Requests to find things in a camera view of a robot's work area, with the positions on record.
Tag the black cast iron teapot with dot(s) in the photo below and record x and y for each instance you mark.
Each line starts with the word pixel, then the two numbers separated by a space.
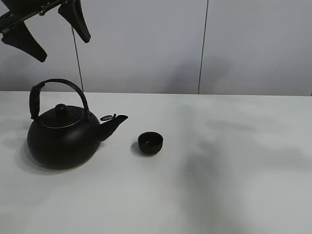
pixel 66 136

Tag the small black teacup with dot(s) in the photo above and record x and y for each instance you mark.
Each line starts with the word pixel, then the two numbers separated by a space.
pixel 150 143

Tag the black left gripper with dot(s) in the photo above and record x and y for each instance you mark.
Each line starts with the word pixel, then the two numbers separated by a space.
pixel 16 34

